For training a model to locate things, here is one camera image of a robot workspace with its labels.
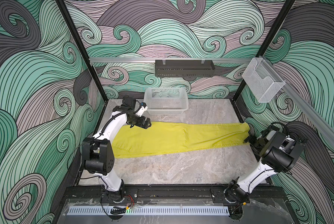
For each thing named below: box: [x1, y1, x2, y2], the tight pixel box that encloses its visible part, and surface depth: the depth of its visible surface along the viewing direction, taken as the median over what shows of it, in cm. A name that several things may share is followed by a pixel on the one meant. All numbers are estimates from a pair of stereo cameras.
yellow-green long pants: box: [111, 121, 251, 159], surface depth 97 cm
